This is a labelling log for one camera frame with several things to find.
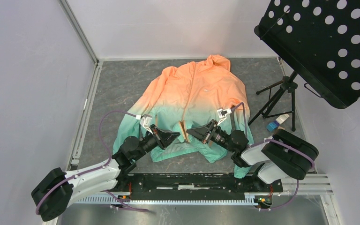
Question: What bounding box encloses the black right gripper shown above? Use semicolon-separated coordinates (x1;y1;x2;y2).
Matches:
186;119;235;153

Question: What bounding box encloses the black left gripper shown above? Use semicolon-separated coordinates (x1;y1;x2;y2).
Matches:
133;123;180;160

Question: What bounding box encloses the orange and teal gradient jacket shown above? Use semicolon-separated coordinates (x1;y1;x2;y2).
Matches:
112;55;254;163

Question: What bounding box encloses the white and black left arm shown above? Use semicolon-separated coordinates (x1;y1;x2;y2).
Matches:
31;125;180;222

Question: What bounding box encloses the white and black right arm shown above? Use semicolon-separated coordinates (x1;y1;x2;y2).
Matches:
186;120;319;191

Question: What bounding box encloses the blue small box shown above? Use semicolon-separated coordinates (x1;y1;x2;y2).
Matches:
266;121;279;132

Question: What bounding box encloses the white small box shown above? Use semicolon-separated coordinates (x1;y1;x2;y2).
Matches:
275;113;290;125

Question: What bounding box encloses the black perforated music stand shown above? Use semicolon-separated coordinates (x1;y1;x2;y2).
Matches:
254;0;360;118

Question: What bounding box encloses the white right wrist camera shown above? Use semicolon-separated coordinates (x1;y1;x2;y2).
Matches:
217;108;232;126

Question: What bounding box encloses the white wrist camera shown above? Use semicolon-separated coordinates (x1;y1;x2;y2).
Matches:
217;108;232;126
135;114;153;134

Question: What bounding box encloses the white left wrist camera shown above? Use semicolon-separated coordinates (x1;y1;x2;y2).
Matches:
135;114;153;134

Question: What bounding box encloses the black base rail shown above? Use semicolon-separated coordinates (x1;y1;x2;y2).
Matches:
110;172;284;201

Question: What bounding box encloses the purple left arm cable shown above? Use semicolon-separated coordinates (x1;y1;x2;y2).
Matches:
35;110;151;216

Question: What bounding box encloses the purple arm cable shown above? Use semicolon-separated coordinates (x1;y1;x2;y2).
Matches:
35;110;151;216
229;102;315;212

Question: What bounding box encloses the silver slotted cable duct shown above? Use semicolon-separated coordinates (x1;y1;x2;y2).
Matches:
75;193;258;206

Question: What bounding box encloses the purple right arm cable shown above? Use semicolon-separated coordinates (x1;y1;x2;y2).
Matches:
229;102;315;212

